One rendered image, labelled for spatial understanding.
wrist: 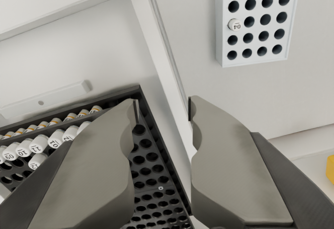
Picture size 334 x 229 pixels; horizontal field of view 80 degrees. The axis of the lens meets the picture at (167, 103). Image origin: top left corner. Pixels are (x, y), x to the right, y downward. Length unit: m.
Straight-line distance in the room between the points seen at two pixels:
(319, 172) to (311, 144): 0.06
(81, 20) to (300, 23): 0.28
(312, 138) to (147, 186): 0.33
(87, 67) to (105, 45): 0.03
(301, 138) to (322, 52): 0.17
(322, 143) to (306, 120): 0.05
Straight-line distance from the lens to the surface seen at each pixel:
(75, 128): 0.20
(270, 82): 0.36
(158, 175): 0.23
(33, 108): 0.28
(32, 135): 0.23
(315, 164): 0.42
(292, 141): 0.45
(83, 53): 0.24
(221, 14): 0.26
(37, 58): 0.26
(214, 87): 0.33
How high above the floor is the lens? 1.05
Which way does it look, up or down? 60 degrees down
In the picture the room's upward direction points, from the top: 178 degrees clockwise
